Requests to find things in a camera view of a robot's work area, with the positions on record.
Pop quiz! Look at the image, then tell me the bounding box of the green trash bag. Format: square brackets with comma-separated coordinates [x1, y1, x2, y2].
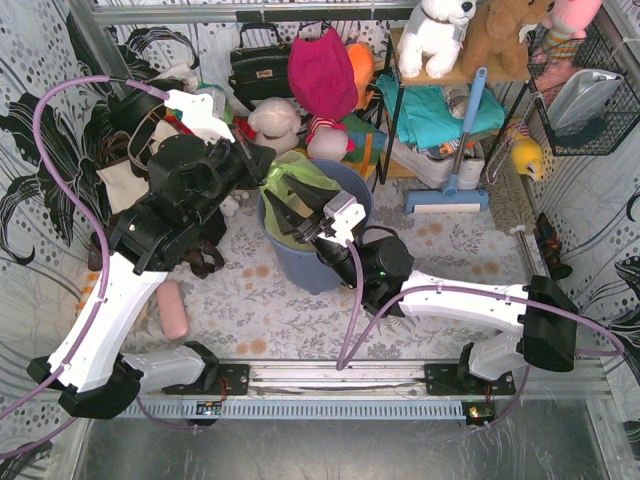
[260, 150, 341, 251]

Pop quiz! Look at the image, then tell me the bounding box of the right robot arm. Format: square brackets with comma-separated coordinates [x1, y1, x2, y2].
[263, 174, 577, 396]

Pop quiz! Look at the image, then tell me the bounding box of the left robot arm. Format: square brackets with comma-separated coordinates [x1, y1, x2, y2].
[27, 133, 276, 419]

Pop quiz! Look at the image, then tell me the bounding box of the colourful printed bag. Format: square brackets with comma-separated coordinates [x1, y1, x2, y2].
[197, 83, 234, 124]

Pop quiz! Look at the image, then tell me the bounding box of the cream canvas tote bag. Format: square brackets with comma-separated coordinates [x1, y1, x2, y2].
[98, 120, 179, 214]

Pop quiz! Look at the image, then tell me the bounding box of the magenta cloth bag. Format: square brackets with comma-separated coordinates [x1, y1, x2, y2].
[287, 27, 358, 120]

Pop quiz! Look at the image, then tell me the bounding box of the red cloth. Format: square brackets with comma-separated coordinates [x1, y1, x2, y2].
[233, 117, 256, 142]

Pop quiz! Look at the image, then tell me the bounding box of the white plush sheep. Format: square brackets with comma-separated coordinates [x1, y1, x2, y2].
[248, 97, 302, 155]

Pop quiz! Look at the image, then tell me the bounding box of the pink plush doll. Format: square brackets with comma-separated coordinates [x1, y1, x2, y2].
[306, 116, 356, 162]

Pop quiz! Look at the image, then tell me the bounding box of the rainbow striped cloth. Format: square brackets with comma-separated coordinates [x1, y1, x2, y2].
[294, 113, 389, 182]

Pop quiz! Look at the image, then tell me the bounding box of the black leather handbag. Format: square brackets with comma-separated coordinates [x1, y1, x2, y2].
[228, 23, 294, 112]

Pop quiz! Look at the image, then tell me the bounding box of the white shoe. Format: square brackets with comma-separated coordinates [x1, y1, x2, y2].
[391, 142, 485, 190]

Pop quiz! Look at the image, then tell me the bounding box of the black round hat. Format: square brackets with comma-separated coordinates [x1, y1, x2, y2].
[106, 78, 186, 134]

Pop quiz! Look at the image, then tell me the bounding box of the teal folded cloth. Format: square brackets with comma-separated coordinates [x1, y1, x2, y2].
[396, 86, 505, 149]

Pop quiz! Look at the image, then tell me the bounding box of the orange plush toy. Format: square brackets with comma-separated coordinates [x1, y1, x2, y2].
[346, 43, 374, 100]

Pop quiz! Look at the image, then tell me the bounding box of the pink case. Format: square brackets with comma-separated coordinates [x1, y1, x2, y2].
[156, 281, 190, 341]

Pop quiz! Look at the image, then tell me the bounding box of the wooden metal shelf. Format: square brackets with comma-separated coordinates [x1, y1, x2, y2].
[376, 28, 530, 185]

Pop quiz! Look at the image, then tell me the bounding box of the orange checkered cloth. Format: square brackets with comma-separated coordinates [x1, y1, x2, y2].
[76, 271, 100, 315]

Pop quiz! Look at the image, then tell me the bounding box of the white plush dog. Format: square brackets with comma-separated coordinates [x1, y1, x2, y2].
[397, 0, 476, 79]

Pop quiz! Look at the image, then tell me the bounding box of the yellow plush toy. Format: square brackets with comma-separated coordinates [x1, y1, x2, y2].
[511, 133, 543, 181]

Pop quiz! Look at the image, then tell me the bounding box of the brown teddy bear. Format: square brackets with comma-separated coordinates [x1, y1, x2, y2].
[461, 0, 555, 79]

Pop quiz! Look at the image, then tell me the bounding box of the silver foil pouch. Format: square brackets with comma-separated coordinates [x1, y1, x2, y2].
[547, 69, 625, 130]

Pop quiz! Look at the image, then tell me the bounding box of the pink plush toy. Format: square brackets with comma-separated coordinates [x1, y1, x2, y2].
[542, 0, 602, 59]

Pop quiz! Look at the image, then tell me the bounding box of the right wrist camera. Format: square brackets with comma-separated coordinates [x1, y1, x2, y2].
[319, 191, 366, 247]

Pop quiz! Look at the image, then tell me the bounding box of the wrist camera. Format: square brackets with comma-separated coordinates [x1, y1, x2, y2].
[319, 191, 366, 247]
[164, 89, 235, 144]

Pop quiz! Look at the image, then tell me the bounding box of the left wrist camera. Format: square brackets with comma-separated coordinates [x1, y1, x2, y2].
[164, 89, 235, 144]

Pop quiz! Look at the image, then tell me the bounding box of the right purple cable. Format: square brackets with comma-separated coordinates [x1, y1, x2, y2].
[335, 239, 626, 429]

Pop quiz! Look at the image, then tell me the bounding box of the purple cable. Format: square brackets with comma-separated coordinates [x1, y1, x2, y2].
[0, 75, 201, 461]
[335, 239, 626, 429]

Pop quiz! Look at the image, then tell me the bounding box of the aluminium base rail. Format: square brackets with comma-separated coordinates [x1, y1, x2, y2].
[74, 359, 609, 401]

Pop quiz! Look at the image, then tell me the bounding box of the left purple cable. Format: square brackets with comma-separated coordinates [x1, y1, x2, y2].
[0, 75, 201, 461]

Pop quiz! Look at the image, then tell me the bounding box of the black wire basket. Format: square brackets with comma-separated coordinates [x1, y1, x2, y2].
[528, 24, 639, 157]

